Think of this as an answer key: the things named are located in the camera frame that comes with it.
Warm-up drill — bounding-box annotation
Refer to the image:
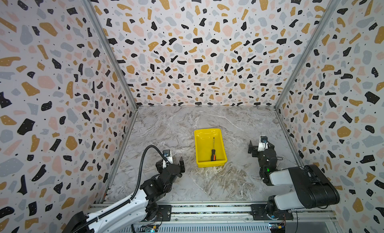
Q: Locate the orange black handled screwdriver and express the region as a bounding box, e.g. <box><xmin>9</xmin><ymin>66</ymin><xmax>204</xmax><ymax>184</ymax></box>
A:
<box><xmin>211</xmin><ymin>138</ymin><xmax>216</xmax><ymax>161</ymax></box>

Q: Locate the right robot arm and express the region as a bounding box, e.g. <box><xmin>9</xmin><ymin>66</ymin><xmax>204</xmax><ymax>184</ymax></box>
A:
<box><xmin>248</xmin><ymin>136</ymin><xmax>340</xmax><ymax>220</ymax></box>

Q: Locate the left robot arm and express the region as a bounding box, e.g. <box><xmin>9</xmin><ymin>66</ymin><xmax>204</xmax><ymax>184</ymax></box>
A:
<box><xmin>63</xmin><ymin>158</ymin><xmax>185</xmax><ymax>233</ymax></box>

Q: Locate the yellow plastic bin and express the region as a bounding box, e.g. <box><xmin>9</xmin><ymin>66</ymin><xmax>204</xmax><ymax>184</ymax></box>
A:
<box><xmin>194</xmin><ymin>128</ymin><xmax>228</xmax><ymax>168</ymax></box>

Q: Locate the left green circuit board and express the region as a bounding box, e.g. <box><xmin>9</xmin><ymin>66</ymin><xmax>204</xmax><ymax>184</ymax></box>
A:
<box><xmin>139</xmin><ymin>225</ymin><xmax>159</xmax><ymax>233</ymax></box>

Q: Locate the green circuit board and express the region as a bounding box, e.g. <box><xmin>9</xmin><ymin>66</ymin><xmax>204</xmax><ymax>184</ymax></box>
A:
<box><xmin>269</xmin><ymin>223</ymin><xmax>286</xmax><ymax>233</ymax></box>
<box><xmin>139</xmin><ymin>225</ymin><xmax>159</xmax><ymax>233</ymax></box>

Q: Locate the right green circuit board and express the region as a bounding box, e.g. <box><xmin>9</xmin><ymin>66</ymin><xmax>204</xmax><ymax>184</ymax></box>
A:
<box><xmin>269</xmin><ymin>223</ymin><xmax>286</xmax><ymax>233</ymax></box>

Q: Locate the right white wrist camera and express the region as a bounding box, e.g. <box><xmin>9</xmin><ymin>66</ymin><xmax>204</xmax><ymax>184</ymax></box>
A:
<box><xmin>258</xmin><ymin>135</ymin><xmax>269</xmax><ymax>152</ymax></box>

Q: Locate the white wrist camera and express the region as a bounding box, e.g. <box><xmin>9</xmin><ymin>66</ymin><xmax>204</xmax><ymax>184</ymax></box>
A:
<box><xmin>163</xmin><ymin>149</ymin><xmax>173</xmax><ymax>168</ymax></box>
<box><xmin>258</xmin><ymin>135</ymin><xmax>269</xmax><ymax>152</ymax></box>

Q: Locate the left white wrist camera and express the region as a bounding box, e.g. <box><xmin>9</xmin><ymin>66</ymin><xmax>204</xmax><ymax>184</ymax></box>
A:
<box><xmin>163</xmin><ymin>149</ymin><xmax>173</xmax><ymax>168</ymax></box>

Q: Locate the left black corrugated cable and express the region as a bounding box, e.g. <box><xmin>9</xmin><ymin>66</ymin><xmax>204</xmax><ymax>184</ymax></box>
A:
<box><xmin>71</xmin><ymin>145</ymin><xmax>169</xmax><ymax>233</ymax></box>

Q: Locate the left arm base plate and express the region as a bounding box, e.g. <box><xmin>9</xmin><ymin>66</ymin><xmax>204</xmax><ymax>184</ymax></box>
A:
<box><xmin>145</xmin><ymin>203</ymin><xmax>172</xmax><ymax>222</ymax></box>

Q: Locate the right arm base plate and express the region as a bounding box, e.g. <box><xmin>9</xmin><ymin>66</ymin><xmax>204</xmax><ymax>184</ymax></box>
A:
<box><xmin>251</xmin><ymin>204</ymin><xmax>294</xmax><ymax>221</ymax></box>

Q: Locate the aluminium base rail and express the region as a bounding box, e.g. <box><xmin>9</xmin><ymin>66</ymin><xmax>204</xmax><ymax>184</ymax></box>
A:
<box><xmin>86</xmin><ymin>201</ymin><xmax>340</xmax><ymax>233</ymax></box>

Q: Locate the right metal corner post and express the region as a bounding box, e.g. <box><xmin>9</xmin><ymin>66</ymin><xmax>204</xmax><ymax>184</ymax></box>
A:
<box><xmin>274</xmin><ymin>0</ymin><xmax>341</xmax><ymax>112</ymax></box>

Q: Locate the metal corner post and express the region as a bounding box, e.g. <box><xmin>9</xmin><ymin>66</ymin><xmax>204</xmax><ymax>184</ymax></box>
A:
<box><xmin>274</xmin><ymin>0</ymin><xmax>341</xmax><ymax>112</ymax></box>
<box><xmin>80</xmin><ymin>0</ymin><xmax>138</xmax><ymax>112</ymax></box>

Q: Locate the left metal corner post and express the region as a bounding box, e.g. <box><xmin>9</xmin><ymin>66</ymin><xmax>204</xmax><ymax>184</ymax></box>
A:
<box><xmin>80</xmin><ymin>0</ymin><xmax>138</xmax><ymax>112</ymax></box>

